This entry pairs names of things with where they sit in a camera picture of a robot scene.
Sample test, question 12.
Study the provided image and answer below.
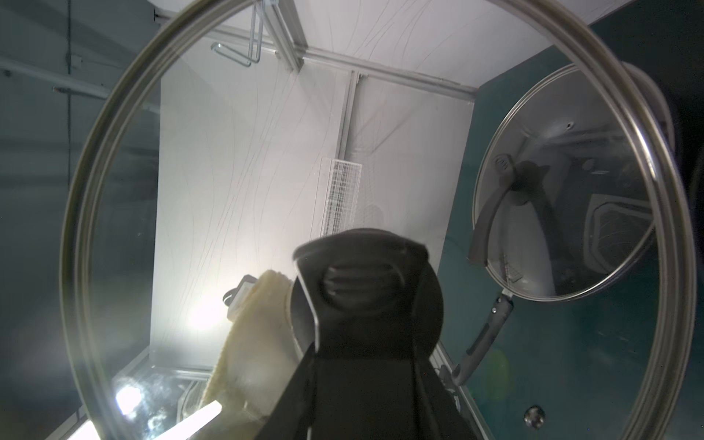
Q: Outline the white wire basket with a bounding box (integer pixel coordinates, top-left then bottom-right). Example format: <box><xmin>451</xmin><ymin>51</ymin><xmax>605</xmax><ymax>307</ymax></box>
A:
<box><xmin>321</xmin><ymin>159</ymin><xmax>363</xmax><ymax>237</ymax></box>

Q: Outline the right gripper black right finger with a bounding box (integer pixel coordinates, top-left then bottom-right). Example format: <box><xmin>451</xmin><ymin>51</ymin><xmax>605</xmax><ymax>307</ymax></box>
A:
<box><xmin>416</xmin><ymin>348</ymin><xmax>477</xmax><ymax>440</ymax></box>

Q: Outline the yellow cleaning cloth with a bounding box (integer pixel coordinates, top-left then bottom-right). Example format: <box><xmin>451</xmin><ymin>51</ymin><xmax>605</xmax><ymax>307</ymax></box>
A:
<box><xmin>194</xmin><ymin>271</ymin><xmax>302</xmax><ymax>439</ymax></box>

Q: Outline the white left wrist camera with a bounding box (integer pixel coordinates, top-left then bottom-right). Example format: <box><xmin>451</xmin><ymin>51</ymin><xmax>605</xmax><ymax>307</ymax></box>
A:
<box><xmin>223</xmin><ymin>274</ymin><xmax>258</xmax><ymax>322</ymax></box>

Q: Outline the glass pot lid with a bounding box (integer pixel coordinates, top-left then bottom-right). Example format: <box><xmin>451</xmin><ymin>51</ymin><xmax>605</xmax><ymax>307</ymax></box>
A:
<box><xmin>466</xmin><ymin>61</ymin><xmax>677</xmax><ymax>304</ymax></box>
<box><xmin>60</xmin><ymin>1</ymin><xmax>703</xmax><ymax>439</ymax></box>

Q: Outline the horizontal aluminium rail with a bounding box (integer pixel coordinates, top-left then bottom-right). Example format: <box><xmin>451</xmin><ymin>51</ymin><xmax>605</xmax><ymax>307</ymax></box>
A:
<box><xmin>154</xmin><ymin>7</ymin><xmax>478</xmax><ymax>102</ymax></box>

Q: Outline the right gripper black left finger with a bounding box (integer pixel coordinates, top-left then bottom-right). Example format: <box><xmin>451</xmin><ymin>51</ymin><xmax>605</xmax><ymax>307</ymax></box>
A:
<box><xmin>256</xmin><ymin>344</ymin><xmax>316</xmax><ymax>440</ymax></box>

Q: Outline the left black frying pan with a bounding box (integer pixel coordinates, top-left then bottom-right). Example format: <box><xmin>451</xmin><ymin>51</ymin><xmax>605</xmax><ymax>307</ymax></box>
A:
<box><xmin>450</xmin><ymin>62</ymin><xmax>683</xmax><ymax>387</ymax></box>

